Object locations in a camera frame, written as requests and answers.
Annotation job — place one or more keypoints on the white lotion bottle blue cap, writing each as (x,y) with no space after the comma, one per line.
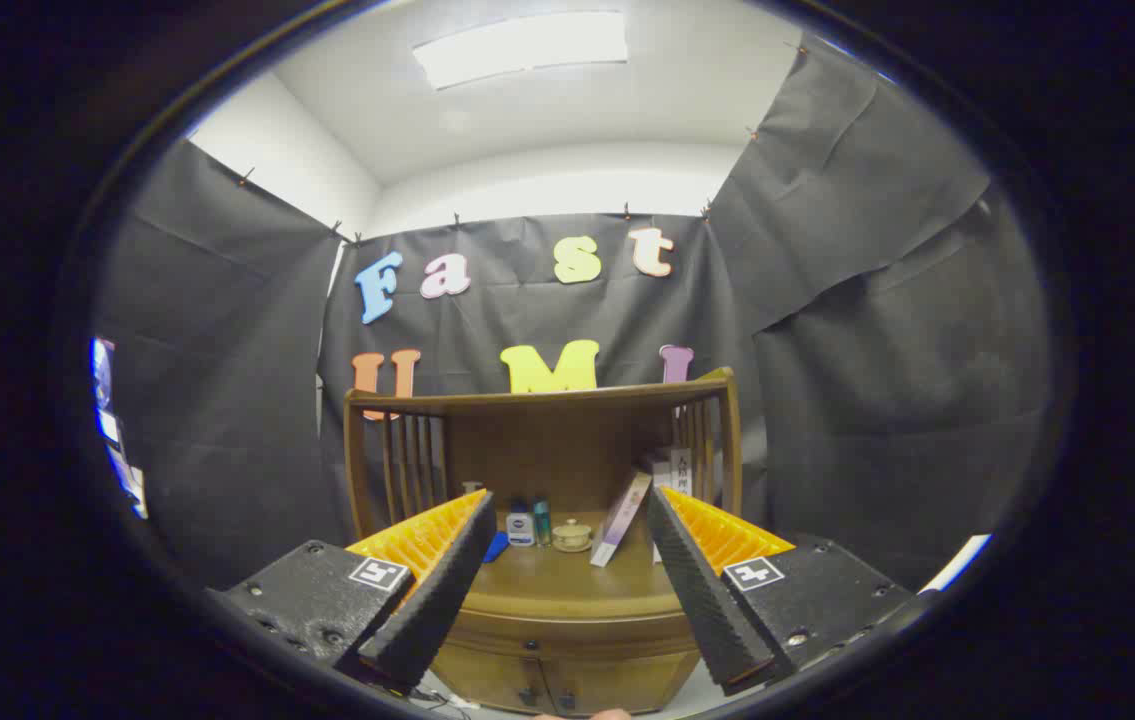
(520,528)

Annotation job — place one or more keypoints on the plain white book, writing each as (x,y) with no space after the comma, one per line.
(655,465)

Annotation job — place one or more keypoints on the teal slim bottle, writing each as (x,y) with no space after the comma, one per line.
(542,522)

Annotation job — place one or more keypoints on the blue folded cloth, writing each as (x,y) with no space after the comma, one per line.
(495,548)

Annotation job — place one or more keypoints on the curved wooden drawer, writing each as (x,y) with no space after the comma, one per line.
(567,635)

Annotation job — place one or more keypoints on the purple white book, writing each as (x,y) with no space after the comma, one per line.
(620,522)

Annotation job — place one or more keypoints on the beige lidded teacup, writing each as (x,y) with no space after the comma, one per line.
(572,537)

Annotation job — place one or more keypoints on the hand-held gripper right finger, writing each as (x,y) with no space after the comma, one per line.
(707,600)

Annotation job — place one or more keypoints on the wooden cabinet door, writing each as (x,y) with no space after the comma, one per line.
(617,685)
(487,680)

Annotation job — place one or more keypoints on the wooden countertop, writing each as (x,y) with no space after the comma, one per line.
(567,580)

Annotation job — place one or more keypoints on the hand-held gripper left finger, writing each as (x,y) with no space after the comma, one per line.
(437,600)

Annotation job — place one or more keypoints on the wooden cabinet with slatted shelf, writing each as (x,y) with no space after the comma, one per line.
(567,450)

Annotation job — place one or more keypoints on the white book black lettering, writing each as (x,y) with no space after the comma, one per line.
(680,470)

